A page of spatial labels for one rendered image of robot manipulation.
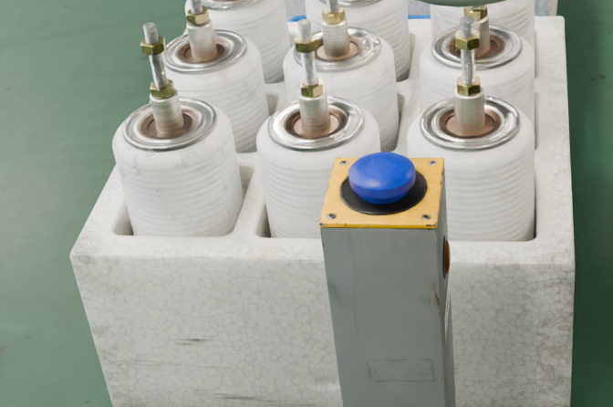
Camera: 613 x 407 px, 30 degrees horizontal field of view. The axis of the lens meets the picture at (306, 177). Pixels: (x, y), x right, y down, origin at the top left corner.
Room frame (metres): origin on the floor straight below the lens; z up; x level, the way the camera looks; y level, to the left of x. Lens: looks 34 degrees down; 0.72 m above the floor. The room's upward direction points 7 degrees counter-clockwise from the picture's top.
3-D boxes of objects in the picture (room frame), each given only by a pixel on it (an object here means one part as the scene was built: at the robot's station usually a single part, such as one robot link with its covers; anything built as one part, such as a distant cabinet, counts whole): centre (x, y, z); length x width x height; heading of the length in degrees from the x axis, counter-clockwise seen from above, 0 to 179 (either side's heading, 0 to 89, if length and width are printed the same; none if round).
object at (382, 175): (0.57, -0.05, 0.32); 0.04 x 0.04 x 0.02
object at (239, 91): (0.89, 0.07, 0.16); 0.10 x 0.10 x 0.18
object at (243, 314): (0.87, -0.04, 0.09); 0.39 x 0.39 x 0.18; 76
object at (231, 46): (0.89, 0.07, 0.25); 0.08 x 0.08 x 0.01
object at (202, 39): (0.89, 0.07, 0.26); 0.02 x 0.02 x 0.03
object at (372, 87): (0.87, -0.04, 0.16); 0.10 x 0.10 x 0.18
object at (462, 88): (0.72, -0.13, 0.29); 0.02 x 0.02 x 0.01; 18
